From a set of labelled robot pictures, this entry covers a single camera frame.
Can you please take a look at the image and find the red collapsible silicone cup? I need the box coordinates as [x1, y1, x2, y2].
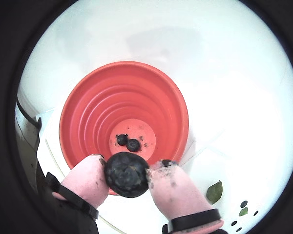
[59, 60, 189, 197]

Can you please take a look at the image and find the pink covered gripper finger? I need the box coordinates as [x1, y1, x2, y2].
[45, 154, 110, 234]
[146, 159, 229, 234]

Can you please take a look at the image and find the large dark green leaf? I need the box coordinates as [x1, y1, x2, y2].
[206, 180, 223, 205]

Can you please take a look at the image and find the white backdrop board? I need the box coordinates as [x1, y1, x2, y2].
[21, 0, 293, 152]

